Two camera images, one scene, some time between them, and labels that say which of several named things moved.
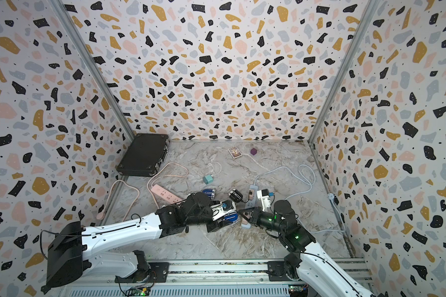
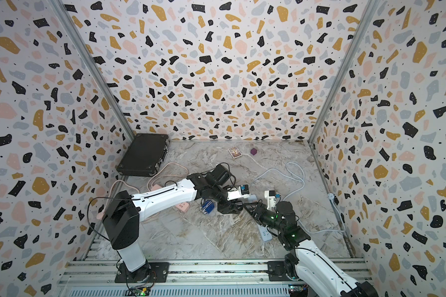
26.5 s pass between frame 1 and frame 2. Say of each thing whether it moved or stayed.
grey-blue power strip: moved
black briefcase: stayed
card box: stayed
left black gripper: moved
